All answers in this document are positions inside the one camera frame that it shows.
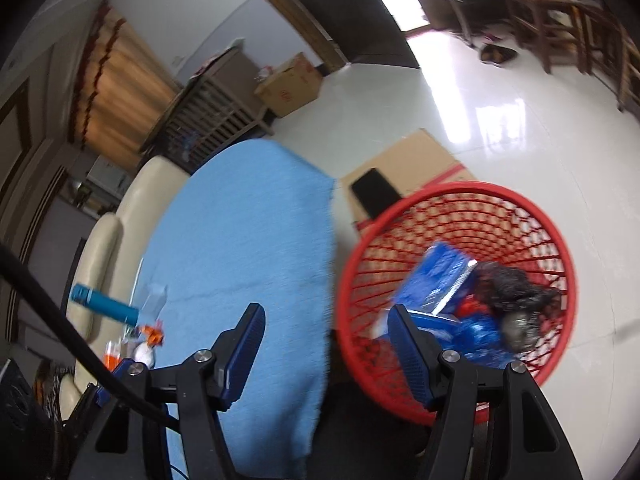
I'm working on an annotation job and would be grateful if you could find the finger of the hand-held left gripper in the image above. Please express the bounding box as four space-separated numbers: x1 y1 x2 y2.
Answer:
95 358 151 407

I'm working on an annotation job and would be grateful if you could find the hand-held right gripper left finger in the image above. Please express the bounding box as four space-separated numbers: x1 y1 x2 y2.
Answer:
67 302 266 480

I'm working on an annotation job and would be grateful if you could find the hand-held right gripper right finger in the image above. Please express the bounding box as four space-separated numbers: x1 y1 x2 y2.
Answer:
387 304 583 480

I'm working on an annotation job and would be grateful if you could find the blue white packet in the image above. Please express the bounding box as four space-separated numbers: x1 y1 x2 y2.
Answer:
380 310 461 341

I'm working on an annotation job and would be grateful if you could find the blue plastic bag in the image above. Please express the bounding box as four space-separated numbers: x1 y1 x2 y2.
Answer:
450 317 521 367

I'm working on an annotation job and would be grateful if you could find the orange wrapper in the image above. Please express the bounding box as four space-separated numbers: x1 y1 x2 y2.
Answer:
130 324 166 348

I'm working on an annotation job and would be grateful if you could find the red packet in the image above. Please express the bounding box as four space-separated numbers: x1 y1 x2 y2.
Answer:
457 295 493 318

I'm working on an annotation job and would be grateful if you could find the large blue packet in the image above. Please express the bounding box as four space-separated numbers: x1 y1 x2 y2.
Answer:
397 242 478 318

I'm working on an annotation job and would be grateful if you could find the small clear plastic bag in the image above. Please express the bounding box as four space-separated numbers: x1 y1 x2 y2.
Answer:
135 284 168 321

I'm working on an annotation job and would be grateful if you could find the red plastic mesh basket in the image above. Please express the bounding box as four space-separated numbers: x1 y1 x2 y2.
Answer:
334 181 577 426

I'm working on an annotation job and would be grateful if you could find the dark plastic bag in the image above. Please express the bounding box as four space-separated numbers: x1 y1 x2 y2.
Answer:
472 263 563 351

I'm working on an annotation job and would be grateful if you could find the teal thermos bottle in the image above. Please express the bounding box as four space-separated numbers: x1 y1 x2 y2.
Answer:
70 284 140 325

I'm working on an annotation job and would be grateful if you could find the blue tablecloth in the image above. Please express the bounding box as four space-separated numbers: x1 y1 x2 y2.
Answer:
137 140 337 478

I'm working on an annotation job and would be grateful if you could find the cream leather sofa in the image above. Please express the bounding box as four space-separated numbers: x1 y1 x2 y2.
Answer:
60 156 191 411

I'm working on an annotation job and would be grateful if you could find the black phone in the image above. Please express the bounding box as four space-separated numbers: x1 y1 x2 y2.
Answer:
350 168 402 221

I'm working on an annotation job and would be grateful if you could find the flat cardboard box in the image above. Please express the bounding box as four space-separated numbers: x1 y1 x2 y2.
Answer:
340 129 478 233

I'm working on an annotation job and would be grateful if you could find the white standing air conditioner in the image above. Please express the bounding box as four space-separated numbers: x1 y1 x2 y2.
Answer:
85 157 133 196

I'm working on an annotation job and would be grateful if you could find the grey wooden crib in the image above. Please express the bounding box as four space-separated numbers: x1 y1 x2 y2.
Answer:
140 47 276 173

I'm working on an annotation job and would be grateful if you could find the brown cardboard box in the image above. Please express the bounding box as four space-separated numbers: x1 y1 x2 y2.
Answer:
254 52 323 118

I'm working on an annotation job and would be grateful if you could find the tan curtain with red trim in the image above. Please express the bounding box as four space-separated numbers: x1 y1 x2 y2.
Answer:
70 0 181 171

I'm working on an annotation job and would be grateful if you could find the pair of brown shoes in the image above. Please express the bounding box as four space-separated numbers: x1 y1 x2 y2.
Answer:
480 42 518 66

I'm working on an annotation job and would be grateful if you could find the dark door with glass pane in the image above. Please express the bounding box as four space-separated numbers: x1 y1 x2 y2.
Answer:
290 0 421 68

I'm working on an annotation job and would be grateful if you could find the wooden chair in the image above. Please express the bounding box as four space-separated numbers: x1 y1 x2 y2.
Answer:
500 0 640 111

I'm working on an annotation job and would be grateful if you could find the black cable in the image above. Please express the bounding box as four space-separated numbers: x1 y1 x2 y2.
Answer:
0 242 181 433

